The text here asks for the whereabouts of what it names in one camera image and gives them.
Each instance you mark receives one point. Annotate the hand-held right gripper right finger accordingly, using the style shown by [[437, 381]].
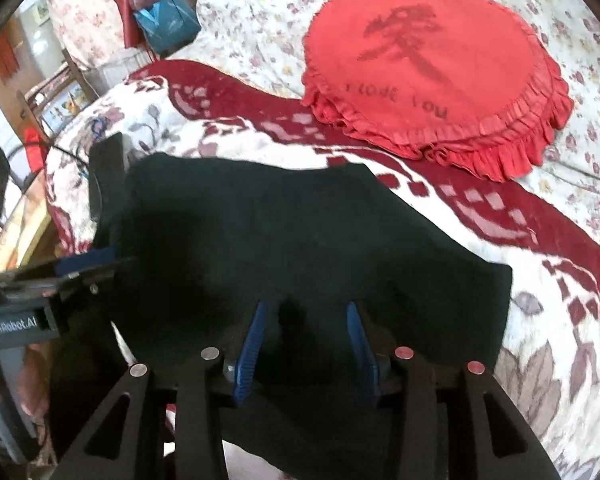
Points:
[[365, 355]]

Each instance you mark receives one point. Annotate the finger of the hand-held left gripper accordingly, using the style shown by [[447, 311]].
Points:
[[85, 260], [97, 282]]

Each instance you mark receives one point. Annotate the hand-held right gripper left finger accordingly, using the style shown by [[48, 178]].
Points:
[[250, 355]]

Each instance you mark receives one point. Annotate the black pants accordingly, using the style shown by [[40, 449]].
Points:
[[280, 240]]

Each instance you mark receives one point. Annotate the person's left hand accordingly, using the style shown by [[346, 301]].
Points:
[[35, 380]]

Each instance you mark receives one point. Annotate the black box device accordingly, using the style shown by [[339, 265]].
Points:
[[107, 175]]

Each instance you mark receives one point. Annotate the small red cloth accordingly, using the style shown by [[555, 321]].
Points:
[[32, 136]]

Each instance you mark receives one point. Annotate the framed picture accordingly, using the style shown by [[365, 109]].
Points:
[[65, 105]]

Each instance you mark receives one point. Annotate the red and white floral blanket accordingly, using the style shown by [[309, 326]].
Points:
[[545, 320]]

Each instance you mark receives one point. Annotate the red knot decoration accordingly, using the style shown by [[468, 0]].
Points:
[[7, 55]]

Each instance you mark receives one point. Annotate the floral furniture cover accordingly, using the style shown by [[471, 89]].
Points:
[[85, 15]]

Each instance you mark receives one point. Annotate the blue plastic bag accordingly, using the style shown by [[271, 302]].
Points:
[[167, 25]]

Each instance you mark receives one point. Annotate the red hanging cloth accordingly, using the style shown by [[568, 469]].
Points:
[[122, 0]]

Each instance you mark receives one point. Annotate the white floral quilt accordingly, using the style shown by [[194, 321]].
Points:
[[260, 25]]

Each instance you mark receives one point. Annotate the red heart-shaped ruffled pillow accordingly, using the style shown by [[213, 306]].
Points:
[[430, 60]]

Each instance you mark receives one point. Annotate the small wall picture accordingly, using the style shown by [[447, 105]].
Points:
[[41, 12]]

